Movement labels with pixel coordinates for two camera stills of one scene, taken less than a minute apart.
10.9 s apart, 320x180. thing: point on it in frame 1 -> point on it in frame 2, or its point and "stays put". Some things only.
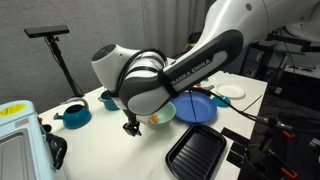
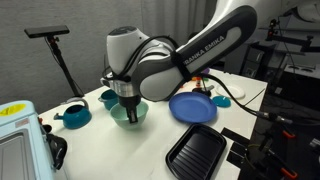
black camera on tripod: (51, 34) stays put
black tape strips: (239, 147) stays put
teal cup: (108, 101) stays put
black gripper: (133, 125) -> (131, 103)
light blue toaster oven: (24, 150) stays put
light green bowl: (163, 116) -> (120, 116)
